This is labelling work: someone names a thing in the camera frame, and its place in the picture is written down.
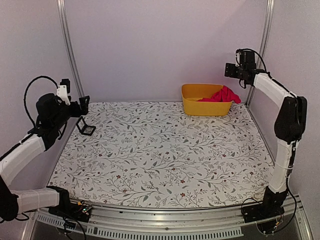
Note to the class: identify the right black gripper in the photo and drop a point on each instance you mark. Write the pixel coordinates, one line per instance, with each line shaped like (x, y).
(229, 72)

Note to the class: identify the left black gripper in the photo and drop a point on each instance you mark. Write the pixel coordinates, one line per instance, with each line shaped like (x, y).
(84, 107)

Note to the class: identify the red t-shirt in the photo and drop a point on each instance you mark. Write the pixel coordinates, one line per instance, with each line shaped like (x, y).
(225, 95)

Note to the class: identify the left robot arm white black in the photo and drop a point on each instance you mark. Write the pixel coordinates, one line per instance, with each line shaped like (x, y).
(53, 115)

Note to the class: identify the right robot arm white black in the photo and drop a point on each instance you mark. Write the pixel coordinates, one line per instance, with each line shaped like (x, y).
(289, 127)

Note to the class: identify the black open brooch box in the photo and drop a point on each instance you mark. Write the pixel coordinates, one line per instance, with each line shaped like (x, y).
(84, 128)

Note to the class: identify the yellow plastic basket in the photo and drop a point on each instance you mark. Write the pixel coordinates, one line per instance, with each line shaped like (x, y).
(193, 92)

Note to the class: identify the floral patterned table mat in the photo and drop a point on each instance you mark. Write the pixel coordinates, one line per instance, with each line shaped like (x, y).
(151, 154)

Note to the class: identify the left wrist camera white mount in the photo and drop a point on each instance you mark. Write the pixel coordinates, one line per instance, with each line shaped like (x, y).
(63, 91)

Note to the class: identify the right aluminium frame post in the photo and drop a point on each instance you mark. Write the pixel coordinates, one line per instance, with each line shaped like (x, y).
(270, 5)

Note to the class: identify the aluminium frame post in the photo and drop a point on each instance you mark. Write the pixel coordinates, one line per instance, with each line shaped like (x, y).
(270, 5)
(61, 7)

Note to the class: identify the left aluminium frame post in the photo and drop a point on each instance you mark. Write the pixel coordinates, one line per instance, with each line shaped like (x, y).
(61, 7)

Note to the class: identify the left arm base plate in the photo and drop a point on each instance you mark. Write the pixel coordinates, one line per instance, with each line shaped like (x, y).
(79, 211)

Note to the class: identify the aluminium front rail frame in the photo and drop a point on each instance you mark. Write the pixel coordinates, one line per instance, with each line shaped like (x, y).
(209, 223)

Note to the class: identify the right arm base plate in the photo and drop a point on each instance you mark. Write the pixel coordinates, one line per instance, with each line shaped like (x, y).
(256, 212)

